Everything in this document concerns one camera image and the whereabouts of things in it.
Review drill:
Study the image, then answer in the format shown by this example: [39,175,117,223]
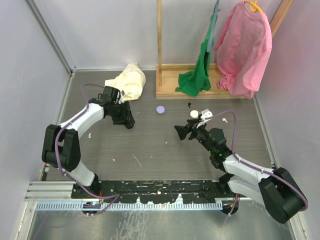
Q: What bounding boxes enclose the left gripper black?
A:
[108,101,134,126]

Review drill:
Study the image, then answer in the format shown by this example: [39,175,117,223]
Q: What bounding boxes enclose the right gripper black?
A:
[174,119,215,155]

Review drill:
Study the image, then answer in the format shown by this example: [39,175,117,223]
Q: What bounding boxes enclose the purple earbud charging case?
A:
[156,105,166,115]

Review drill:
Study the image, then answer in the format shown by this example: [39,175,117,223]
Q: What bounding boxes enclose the cream cloth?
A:
[104,62,146,102]

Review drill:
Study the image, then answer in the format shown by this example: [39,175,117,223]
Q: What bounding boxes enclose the black earbud charging case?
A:
[125,123,134,129]

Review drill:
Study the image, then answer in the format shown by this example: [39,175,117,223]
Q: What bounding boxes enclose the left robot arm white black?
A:
[41,86,135,198]

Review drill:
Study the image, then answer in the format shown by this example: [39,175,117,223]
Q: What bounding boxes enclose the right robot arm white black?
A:
[174,119,308,224]

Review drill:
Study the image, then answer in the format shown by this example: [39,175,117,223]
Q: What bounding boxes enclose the white earbud charging case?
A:
[189,110,199,119]

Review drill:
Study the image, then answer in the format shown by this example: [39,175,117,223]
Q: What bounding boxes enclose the green shirt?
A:
[175,14,214,97]

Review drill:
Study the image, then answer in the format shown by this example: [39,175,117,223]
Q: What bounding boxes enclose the wooden clothes rack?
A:
[155,0,293,100]

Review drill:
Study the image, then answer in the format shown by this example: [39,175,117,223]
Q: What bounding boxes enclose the pink shirt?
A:
[215,1,272,99]

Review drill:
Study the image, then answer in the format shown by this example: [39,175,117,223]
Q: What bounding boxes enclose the blue hanger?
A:
[206,0,220,53]

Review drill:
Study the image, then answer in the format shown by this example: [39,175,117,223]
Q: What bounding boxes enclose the orange hanger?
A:
[244,0,264,14]

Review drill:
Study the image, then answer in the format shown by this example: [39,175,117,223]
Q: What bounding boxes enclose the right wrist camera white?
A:
[196,108,213,129]

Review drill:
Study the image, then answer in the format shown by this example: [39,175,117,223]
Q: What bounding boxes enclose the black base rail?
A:
[71,179,248,205]

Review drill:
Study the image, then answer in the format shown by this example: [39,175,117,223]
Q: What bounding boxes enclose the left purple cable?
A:
[54,83,121,218]

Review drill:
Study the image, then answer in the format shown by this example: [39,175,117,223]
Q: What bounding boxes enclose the purple cable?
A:
[211,110,309,225]
[54,83,121,218]

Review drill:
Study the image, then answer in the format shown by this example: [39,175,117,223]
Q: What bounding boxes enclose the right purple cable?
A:
[211,110,309,225]

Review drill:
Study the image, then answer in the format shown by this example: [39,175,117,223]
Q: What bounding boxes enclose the white cable duct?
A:
[35,200,223,211]

